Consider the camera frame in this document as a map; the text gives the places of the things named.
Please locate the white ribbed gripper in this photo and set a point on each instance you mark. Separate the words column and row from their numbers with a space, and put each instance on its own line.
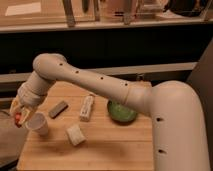
column 27, row 98

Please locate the orange red pepper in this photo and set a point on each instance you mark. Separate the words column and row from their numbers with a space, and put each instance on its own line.
column 17, row 118

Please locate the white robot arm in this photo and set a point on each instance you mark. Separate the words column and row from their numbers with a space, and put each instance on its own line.
column 178, row 120

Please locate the dark grey rectangular block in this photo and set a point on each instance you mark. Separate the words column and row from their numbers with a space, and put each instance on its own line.
column 57, row 109

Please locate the beige sponge block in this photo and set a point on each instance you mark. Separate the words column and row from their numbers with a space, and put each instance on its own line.
column 75, row 135

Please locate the white tube bottle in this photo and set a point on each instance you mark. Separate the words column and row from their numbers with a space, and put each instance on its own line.
column 86, row 108

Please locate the wooden cutting board table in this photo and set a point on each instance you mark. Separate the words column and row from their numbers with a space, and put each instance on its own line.
column 108, row 145

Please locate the green bowl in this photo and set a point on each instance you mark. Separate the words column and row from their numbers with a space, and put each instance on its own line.
column 120, row 113

